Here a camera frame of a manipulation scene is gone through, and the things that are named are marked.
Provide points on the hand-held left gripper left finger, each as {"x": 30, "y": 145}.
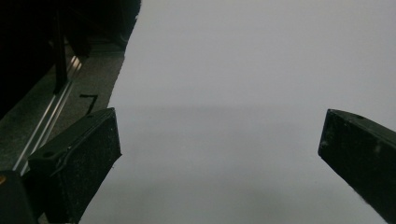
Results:
{"x": 81, "y": 158}

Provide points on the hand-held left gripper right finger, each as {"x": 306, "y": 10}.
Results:
{"x": 361, "y": 149}

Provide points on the metal floor rail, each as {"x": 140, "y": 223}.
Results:
{"x": 53, "y": 115}

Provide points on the black stand post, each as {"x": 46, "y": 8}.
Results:
{"x": 59, "y": 53}

